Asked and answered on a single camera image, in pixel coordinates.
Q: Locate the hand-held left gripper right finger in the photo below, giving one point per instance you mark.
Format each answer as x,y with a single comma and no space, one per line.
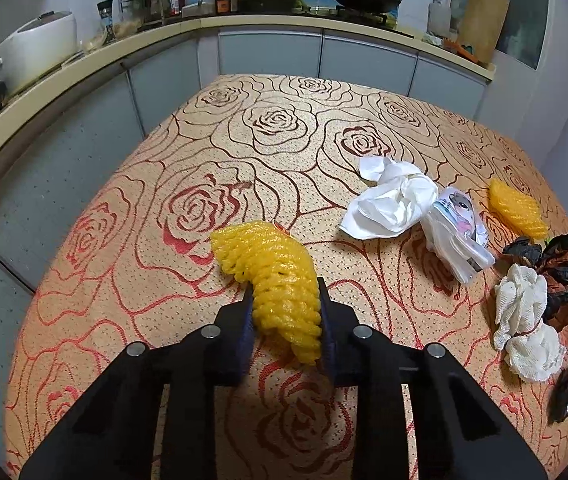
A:
326,345

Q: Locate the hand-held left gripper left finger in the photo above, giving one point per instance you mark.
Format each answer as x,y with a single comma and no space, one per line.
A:
244,345

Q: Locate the yellow foam fruit net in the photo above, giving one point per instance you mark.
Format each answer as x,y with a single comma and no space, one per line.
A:
279,280
516,207

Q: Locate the white foam fruit net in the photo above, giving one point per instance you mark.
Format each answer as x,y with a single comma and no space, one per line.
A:
523,320

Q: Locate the crumpled white tissue paper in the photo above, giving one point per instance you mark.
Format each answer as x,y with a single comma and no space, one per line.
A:
388,200

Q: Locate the clear printed plastic packet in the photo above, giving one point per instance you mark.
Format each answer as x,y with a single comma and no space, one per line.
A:
456,237

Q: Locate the rose patterned tablecloth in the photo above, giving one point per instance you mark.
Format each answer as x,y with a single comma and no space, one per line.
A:
164,160

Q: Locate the brown shiny wrapper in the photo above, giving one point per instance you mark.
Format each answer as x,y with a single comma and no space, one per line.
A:
563,265

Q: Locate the kitchen counter with cabinets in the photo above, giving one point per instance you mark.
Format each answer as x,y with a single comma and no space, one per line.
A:
269,52

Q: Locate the orange kitchen utensil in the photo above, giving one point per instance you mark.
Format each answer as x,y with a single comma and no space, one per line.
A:
458,47

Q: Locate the gas stove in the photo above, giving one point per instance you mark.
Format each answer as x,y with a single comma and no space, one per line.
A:
314,12

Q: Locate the translucent plastic bottle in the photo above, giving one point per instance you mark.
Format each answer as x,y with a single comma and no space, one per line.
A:
438,17

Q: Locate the red lid jar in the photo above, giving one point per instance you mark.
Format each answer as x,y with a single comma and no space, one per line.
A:
174,1

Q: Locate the spice grinder jar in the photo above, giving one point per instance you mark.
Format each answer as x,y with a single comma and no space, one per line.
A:
106,20

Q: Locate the wooden cutting board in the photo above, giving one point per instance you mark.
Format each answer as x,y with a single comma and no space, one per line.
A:
481,27

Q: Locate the white rice cooker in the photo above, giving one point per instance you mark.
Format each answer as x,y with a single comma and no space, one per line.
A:
34,45

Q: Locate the frosted glass window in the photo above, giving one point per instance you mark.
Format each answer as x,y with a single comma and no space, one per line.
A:
518,10

